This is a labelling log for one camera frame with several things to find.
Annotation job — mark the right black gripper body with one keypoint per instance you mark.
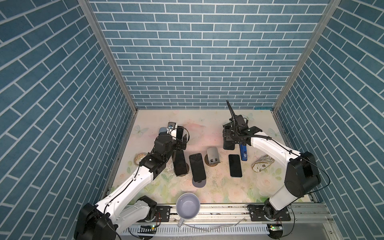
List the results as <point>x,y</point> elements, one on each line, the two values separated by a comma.
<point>231,135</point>

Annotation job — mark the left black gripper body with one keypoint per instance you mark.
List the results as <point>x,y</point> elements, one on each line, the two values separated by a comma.
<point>177,145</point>

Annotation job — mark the black phone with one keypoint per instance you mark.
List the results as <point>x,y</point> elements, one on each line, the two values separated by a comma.
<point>178,160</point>
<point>179,134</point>
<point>197,167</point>
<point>229,145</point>
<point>235,166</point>

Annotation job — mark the wooden base phone stand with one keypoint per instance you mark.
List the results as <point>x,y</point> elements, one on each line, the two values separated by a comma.
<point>212,158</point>

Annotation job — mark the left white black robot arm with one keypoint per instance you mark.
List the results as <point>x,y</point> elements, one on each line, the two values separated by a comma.
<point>110,216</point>

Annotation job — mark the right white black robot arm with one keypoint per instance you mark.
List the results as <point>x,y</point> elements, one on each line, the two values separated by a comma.
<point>302,174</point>

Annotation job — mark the front left phone stand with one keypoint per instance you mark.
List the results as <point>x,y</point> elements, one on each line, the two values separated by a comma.
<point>184,171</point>

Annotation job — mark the grey round phone stand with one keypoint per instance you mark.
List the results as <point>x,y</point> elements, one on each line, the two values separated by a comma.
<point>199,184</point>

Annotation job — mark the blue fabric cylinder speaker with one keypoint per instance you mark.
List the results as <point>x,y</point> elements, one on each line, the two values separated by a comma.
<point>163,130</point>

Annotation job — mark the blue black stapler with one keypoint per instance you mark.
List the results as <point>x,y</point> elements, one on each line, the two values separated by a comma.
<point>244,153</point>

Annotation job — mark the right seashell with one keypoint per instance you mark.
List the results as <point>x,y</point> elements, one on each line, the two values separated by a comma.
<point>262,163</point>

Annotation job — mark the left circuit board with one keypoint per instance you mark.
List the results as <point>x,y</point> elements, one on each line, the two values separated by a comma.
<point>147,230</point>

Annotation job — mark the circuit board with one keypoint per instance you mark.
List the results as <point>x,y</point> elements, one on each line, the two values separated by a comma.
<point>147,230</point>
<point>275,228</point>

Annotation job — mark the right circuit board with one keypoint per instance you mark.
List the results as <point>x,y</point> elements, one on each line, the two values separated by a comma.
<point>275,228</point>

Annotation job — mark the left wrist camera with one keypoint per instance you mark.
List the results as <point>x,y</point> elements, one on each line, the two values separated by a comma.
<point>172,126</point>

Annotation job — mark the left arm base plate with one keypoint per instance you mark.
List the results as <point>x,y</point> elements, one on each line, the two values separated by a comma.
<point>161,214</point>

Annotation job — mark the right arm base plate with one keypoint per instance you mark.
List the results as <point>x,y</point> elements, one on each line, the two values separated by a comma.
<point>261,212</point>

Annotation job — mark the white cable duct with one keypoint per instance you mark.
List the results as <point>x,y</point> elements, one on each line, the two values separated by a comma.
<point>200,230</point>

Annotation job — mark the aluminium front rail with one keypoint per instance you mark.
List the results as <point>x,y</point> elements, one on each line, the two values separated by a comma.
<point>309,221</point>

